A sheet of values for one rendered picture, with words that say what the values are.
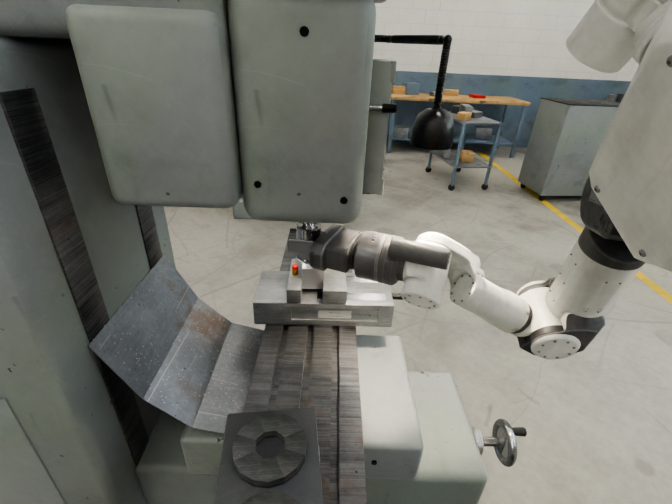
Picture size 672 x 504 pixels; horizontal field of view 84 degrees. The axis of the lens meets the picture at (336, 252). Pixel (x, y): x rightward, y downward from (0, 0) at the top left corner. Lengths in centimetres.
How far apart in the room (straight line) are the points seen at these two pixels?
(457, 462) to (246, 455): 62
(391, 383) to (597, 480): 135
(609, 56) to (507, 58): 719
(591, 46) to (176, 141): 50
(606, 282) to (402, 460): 52
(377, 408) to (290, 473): 44
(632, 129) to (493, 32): 720
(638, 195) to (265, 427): 47
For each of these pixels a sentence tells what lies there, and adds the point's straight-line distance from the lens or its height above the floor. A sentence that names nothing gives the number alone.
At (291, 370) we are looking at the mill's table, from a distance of 86.
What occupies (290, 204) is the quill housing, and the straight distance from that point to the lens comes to 58.
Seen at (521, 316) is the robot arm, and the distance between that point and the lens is 75.
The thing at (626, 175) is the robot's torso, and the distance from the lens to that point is 43.
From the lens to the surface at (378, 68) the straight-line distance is 62.
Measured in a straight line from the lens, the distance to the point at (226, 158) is 56.
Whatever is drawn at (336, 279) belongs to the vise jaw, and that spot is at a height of 105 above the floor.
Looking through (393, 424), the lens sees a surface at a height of 86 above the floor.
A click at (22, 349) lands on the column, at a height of 116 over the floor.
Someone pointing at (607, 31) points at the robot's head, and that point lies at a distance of 51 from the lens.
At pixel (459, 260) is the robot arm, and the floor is 124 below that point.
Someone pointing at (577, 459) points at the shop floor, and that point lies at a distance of 218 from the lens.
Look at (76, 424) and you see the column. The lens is 83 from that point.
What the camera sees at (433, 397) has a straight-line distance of 112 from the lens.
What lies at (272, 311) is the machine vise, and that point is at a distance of 95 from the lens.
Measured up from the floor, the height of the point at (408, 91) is 93.
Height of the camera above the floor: 157
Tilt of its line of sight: 29 degrees down
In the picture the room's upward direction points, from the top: 3 degrees clockwise
